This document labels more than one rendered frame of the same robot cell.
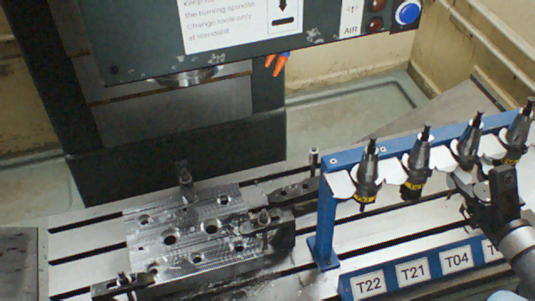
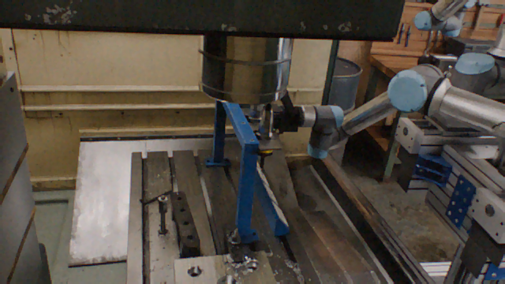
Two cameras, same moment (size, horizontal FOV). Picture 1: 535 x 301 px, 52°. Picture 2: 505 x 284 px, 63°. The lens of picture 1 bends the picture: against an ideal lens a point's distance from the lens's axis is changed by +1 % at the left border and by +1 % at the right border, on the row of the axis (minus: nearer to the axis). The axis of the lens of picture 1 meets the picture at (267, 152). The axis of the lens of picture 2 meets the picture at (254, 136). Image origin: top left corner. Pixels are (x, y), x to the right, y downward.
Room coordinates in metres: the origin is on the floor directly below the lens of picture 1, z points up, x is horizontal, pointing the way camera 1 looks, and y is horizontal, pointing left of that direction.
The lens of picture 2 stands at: (0.75, 0.83, 1.71)
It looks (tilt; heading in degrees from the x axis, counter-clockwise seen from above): 26 degrees down; 269
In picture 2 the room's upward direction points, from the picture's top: 6 degrees clockwise
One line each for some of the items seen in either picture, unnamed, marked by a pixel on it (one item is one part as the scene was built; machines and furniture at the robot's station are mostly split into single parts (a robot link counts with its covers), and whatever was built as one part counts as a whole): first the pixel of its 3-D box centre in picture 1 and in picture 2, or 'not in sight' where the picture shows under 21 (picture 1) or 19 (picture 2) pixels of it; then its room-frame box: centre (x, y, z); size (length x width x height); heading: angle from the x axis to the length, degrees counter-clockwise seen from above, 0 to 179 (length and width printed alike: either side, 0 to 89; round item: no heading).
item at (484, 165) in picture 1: (480, 170); not in sight; (0.75, -0.44, 1.17); 0.09 x 0.03 x 0.06; 2
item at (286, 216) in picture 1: (267, 229); (233, 248); (0.76, 0.01, 0.97); 0.13 x 0.03 x 0.15; 106
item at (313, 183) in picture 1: (315, 191); (184, 225); (0.91, -0.12, 0.93); 0.26 x 0.05 x 0.06; 111
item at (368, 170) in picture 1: (369, 162); (267, 120); (0.70, -0.19, 1.26); 0.04 x 0.04 x 0.07
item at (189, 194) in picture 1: (186, 186); not in sight; (0.90, 0.21, 0.97); 0.13 x 0.03 x 0.15; 16
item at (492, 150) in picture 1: (490, 147); not in sight; (0.78, -0.46, 1.21); 0.07 x 0.05 x 0.01; 16
